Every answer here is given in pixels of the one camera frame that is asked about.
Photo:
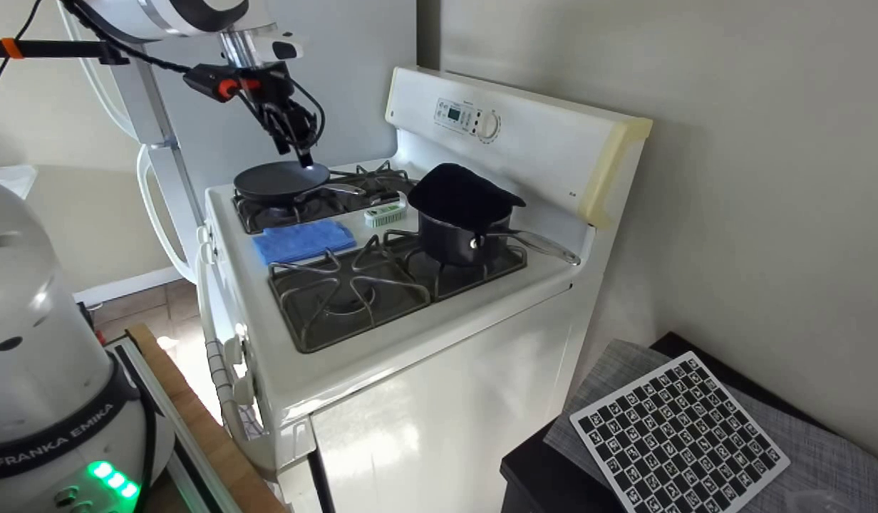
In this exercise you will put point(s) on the wooden board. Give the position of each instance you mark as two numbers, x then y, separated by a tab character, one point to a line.
206	427

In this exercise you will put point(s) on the black white calibration board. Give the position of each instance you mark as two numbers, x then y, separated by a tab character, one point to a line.
678	437

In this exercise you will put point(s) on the black side table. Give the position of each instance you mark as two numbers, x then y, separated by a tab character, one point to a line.
528	474

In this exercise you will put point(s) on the grey mat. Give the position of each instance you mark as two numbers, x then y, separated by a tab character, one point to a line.
829	464

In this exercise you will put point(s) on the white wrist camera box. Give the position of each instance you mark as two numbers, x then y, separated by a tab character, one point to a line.
283	47

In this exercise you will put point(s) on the blue striped towel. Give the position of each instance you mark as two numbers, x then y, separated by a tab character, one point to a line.
305	242

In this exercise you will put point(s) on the grey frying pan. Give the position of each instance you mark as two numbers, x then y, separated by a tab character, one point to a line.
282	179

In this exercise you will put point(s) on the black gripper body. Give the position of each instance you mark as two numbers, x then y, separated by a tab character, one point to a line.
269	100

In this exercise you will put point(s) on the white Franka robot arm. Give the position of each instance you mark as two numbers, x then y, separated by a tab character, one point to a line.
41	359

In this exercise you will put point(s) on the small white green box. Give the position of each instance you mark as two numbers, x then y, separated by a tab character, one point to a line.
383	214

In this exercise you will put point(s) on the small black saucepan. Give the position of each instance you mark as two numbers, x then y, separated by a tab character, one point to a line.
448	242

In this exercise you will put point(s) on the white refrigerator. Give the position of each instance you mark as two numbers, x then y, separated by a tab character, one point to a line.
364	57

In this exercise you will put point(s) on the white gas stove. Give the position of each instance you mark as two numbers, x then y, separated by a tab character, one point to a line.
429	427

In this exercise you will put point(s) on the black pole with orange tape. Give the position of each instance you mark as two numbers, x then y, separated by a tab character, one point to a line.
59	50

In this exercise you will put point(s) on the large black burner grate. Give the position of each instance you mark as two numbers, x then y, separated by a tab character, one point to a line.
364	285

